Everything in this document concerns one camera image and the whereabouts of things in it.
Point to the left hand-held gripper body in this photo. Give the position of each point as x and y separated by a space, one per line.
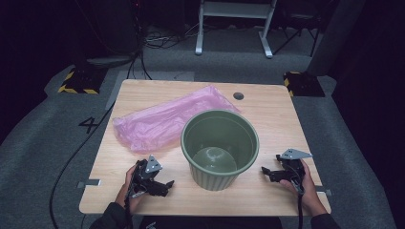
141 181

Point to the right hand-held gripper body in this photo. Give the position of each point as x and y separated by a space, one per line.
293 170

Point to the green plastic bin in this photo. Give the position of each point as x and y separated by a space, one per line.
203 179

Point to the pink plastic bag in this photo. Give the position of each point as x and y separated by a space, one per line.
159 122

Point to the person's left hand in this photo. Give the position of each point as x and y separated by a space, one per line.
123 197

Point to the person's right hand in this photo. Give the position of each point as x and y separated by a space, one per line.
310 195

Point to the black yellow striped stand base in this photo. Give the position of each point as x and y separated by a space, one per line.
304 84
83 81

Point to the black tripod stand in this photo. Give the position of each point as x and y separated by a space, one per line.
297 33

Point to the grey stand column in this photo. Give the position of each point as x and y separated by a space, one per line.
337 35

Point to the grey table edge bracket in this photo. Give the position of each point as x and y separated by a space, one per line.
90 183
325 192

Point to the white metal desk frame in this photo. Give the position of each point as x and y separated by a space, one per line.
234 10

